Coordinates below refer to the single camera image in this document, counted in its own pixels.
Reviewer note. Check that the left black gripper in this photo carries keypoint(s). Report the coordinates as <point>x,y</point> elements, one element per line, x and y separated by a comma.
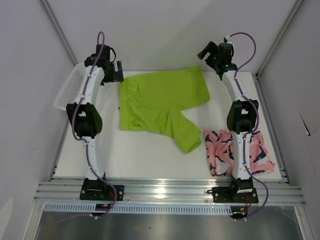
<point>117,76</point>

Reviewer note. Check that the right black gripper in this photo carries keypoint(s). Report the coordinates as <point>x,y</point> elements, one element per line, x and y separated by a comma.
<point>211,48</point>

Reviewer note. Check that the lime green shorts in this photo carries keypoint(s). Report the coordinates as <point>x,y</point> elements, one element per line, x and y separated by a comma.
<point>154,102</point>

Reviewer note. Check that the pink shark print shorts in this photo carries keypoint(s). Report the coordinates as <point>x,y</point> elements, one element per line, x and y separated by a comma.
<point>220,153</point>

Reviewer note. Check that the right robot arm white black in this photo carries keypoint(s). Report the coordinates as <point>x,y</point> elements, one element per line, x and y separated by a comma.
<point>243,116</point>

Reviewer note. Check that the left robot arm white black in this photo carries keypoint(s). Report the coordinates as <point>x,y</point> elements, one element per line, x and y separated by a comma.
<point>85,120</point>

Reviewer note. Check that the white plastic basket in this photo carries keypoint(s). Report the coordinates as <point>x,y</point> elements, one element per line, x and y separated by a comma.
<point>71,88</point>

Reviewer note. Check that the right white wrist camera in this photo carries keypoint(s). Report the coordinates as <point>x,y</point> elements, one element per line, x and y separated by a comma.
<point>227,40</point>

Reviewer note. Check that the right aluminium frame post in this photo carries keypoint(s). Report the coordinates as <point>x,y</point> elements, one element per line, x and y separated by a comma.
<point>289,21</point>

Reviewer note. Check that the aluminium frame post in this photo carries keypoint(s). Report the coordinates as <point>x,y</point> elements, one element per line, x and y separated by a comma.
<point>49,13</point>
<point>289,21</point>

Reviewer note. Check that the left aluminium frame post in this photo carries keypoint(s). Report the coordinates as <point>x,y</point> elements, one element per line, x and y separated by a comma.
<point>49,13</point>

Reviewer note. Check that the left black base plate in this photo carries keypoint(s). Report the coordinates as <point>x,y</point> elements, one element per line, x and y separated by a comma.
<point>96,190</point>

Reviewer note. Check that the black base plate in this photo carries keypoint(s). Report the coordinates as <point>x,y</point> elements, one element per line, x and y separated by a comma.
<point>222,194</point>
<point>96,190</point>

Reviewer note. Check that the aluminium mounting rail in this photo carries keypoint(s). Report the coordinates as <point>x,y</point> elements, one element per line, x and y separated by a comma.
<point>168,191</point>

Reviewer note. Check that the white slotted cable duct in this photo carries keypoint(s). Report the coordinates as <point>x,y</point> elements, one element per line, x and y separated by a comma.
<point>132,208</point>

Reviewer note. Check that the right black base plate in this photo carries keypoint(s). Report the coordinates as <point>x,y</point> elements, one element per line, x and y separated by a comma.
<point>222,194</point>

